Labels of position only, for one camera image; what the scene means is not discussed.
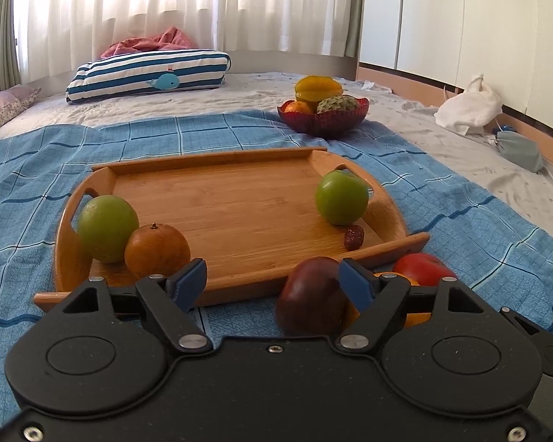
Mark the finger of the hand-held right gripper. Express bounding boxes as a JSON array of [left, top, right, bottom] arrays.
[[499, 306, 543, 340]]

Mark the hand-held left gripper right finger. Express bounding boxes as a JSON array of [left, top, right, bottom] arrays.
[[334, 258, 488, 356]]

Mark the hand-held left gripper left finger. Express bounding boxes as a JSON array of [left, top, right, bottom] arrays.
[[60, 258, 213, 357]]

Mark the small brown orange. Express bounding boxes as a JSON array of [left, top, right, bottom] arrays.
[[124, 223, 191, 279]]

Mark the red date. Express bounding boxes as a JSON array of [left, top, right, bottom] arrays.
[[343, 225, 366, 250]]

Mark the dark purple passion fruit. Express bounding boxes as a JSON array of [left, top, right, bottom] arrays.
[[275, 257, 348, 338]]

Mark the red tomato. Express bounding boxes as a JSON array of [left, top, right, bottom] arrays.
[[392, 253, 457, 286]]

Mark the wooden tray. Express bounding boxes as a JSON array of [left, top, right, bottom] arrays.
[[33, 147, 431, 316]]

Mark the red glass bowl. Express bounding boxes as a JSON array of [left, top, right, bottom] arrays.
[[277, 97, 370, 138]]

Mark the white quilted bedsheet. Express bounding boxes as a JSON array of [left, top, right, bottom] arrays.
[[0, 71, 553, 259]]

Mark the grey-blue pouch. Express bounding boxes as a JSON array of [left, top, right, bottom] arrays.
[[495, 130, 545, 173]]

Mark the green custard apple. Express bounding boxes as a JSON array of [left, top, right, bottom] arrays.
[[316, 94, 358, 114]]

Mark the blue plaid blanket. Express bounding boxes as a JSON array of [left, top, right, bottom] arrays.
[[0, 109, 553, 424]]

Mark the yellow starfruit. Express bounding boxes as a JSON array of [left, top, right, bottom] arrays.
[[294, 76, 344, 102]]

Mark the white cloth bag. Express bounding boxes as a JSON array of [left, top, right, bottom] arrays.
[[434, 74, 503, 136]]

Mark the striped whale pillow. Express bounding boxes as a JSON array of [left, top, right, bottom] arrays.
[[66, 49, 232, 102]]

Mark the pink cloth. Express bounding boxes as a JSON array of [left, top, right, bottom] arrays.
[[100, 26, 199, 59]]

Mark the purple floral pillow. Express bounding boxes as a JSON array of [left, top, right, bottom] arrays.
[[0, 87, 42, 138]]

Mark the white wardrobe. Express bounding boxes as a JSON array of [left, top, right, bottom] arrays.
[[357, 0, 553, 136]]

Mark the wooden bed frame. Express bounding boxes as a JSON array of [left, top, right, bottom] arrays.
[[356, 61, 553, 157]]

